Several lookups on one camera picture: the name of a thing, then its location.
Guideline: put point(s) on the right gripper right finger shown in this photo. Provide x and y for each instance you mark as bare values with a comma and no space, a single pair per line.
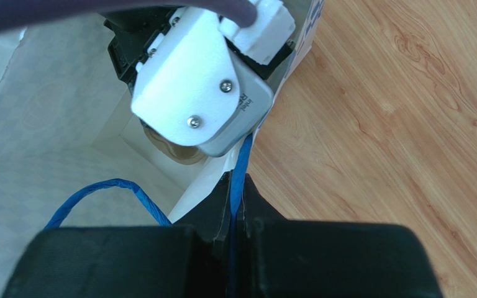
280,257

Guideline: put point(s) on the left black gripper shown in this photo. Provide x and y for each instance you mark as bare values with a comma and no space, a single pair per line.
139,41

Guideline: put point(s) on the grey pulp cup carrier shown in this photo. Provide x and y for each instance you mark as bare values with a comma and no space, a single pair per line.
181,154

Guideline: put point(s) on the blue checkered paper bag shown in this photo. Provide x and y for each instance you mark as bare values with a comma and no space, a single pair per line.
66,123

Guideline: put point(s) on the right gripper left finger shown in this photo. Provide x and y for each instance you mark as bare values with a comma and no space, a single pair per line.
188,258

